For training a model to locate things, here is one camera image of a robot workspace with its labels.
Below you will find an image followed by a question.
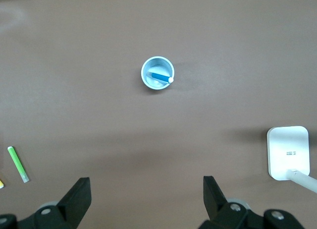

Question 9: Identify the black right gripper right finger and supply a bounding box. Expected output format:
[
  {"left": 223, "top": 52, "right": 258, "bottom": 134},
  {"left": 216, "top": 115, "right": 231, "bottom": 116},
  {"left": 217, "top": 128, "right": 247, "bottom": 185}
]
[{"left": 198, "top": 175, "right": 265, "bottom": 229}]

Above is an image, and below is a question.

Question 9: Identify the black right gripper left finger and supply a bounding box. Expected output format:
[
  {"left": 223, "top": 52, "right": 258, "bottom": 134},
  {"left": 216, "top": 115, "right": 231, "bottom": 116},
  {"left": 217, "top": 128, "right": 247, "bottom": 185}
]
[{"left": 17, "top": 176, "right": 92, "bottom": 229}]

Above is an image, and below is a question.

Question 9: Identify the blue marker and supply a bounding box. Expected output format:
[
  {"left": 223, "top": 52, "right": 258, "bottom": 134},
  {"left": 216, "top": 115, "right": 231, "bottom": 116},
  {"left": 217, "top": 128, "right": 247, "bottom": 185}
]
[{"left": 148, "top": 70, "right": 174, "bottom": 84}]

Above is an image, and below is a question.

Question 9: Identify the green marker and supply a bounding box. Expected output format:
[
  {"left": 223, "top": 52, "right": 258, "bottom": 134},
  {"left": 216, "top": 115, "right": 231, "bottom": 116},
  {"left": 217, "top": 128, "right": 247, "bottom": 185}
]
[{"left": 6, "top": 146, "right": 31, "bottom": 183}]

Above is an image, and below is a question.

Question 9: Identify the white lamp stand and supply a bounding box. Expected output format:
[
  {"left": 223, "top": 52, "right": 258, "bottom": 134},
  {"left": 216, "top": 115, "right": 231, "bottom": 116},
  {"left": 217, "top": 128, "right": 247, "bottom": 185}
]
[{"left": 266, "top": 125, "right": 317, "bottom": 194}]

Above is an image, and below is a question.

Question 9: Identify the light blue cup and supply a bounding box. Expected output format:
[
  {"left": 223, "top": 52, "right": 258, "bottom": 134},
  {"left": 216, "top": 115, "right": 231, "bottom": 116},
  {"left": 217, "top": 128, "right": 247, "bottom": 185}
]
[{"left": 140, "top": 56, "right": 175, "bottom": 91}]

